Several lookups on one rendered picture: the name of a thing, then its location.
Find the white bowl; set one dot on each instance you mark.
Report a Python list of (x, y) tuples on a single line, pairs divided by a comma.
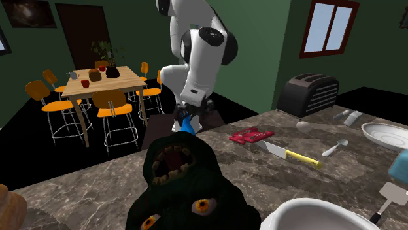
[(306, 216)]

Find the wooden dining table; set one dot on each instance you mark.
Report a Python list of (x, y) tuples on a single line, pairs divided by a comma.
[(124, 81)]

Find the light blue box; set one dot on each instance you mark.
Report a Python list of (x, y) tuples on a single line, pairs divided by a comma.
[(400, 167)]

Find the white spoon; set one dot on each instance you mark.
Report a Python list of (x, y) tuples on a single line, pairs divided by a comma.
[(334, 147)]

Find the white plate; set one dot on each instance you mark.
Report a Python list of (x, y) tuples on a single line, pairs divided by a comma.
[(385, 135)]

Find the dark-framed window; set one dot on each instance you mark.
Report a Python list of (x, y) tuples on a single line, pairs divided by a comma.
[(3, 43)]

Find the brown bread loaf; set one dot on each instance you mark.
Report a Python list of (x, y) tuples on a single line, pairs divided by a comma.
[(11, 208)]

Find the grey wedge-shaped tool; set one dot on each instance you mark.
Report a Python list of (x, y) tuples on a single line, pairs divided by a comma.
[(353, 118)]

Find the dark green monster figure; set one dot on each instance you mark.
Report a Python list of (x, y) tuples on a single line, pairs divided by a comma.
[(191, 188)]

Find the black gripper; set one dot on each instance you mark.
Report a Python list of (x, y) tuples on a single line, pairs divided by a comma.
[(180, 110)]

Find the white egg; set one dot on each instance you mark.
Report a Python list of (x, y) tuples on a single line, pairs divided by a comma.
[(303, 126)]

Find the red-framed window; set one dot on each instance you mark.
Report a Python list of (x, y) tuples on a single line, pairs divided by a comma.
[(330, 27)]

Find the dark robot stand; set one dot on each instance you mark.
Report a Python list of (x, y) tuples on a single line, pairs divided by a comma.
[(156, 133)]

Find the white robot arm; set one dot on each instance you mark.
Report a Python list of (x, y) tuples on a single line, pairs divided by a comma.
[(204, 70)]

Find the black toaster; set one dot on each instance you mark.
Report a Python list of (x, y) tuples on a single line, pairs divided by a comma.
[(306, 94)]

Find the orange chair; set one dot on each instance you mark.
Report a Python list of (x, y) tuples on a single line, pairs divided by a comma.
[(113, 110), (54, 105), (144, 68), (149, 91), (49, 76)]

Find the dark brown door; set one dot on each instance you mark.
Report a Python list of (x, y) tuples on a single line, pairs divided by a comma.
[(83, 35)]

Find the blue object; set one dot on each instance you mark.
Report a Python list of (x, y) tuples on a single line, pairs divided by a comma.
[(188, 127)]

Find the dark wall picture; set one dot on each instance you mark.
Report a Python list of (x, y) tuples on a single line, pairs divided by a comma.
[(28, 12)]

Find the small grey cylinder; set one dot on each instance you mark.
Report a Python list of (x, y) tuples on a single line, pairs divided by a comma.
[(341, 115)]

